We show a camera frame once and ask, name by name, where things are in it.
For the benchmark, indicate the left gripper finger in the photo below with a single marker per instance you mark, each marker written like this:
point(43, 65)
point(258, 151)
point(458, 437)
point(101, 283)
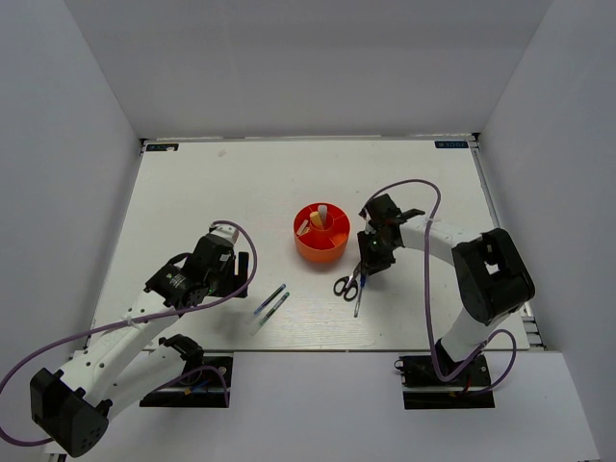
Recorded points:
point(229, 292)
point(243, 261)

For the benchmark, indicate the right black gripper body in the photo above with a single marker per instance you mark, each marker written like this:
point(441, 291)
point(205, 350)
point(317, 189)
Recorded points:
point(375, 244)

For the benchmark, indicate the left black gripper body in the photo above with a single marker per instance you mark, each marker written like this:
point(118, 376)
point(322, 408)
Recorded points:
point(227, 271)

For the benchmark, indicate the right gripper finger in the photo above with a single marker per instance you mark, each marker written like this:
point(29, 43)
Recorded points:
point(363, 268)
point(381, 264)

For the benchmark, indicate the blue ballpoint pen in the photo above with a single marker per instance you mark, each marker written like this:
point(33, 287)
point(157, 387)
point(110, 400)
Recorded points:
point(361, 286)

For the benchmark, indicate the black handled scissors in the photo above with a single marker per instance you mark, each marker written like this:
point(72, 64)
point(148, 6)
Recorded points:
point(346, 287)

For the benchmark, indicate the blue gel pen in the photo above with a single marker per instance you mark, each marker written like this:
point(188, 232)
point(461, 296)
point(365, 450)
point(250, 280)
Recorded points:
point(269, 299)

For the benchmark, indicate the green gel pen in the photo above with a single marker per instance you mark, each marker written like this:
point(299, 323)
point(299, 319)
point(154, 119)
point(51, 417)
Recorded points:
point(266, 318)

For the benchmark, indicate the white rectangular eraser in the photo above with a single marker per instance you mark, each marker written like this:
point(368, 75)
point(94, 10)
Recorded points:
point(303, 228)

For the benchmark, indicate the yellow highlighter marker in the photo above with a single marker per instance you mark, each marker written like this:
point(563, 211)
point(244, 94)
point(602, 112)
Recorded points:
point(318, 220)

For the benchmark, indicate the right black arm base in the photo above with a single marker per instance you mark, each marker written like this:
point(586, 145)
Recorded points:
point(423, 390)

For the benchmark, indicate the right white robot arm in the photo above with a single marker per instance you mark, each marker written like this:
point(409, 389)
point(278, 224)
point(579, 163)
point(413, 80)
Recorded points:
point(493, 281)

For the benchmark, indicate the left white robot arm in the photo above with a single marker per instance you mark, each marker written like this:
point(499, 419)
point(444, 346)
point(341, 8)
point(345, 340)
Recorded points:
point(131, 358)

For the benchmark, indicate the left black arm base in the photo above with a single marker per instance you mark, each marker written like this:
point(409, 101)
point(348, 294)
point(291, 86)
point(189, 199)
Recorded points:
point(207, 389)

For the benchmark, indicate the orange round divided container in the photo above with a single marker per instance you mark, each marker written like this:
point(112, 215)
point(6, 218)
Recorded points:
point(317, 246)

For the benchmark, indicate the right blue corner label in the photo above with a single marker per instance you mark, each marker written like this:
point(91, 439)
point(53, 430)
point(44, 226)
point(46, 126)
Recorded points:
point(450, 144)

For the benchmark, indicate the blue corner label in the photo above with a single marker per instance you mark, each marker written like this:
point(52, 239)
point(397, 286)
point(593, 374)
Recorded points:
point(450, 144)
point(162, 147)

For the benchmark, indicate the left blue corner label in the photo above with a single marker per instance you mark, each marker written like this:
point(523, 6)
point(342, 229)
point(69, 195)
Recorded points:
point(162, 147)

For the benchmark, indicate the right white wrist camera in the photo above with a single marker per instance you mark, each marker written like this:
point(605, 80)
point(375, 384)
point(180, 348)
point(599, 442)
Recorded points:
point(372, 216)

